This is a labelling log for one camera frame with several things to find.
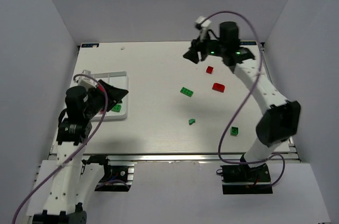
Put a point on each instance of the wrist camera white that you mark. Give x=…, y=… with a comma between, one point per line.
x=202, y=24
x=87, y=79

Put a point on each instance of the right blue table sticker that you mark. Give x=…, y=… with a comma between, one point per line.
x=248, y=43

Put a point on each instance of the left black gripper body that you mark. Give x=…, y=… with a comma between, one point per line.
x=99, y=96

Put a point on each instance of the small red lego brick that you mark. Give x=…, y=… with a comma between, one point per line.
x=209, y=70

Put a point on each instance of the green square lego brick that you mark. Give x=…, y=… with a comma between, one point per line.
x=234, y=131
x=116, y=108

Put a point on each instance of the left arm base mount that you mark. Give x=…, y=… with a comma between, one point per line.
x=115, y=178

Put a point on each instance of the blue table sticker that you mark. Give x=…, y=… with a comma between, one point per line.
x=248, y=43
x=89, y=45

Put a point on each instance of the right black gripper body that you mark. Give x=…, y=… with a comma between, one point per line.
x=200, y=50

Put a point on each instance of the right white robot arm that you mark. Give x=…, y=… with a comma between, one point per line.
x=280, y=117

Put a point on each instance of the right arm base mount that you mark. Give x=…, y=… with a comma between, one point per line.
x=241, y=180

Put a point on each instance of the red curved lego brick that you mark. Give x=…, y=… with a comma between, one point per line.
x=218, y=87

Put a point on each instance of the left blue table sticker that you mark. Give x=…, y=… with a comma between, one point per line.
x=89, y=45

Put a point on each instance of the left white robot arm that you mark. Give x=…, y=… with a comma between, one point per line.
x=75, y=179

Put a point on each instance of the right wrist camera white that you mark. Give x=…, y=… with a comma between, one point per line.
x=202, y=24

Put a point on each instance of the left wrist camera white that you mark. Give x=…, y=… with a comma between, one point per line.
x=87, y=79

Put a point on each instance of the green lego plate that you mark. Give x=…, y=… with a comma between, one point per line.
x=186, y=92

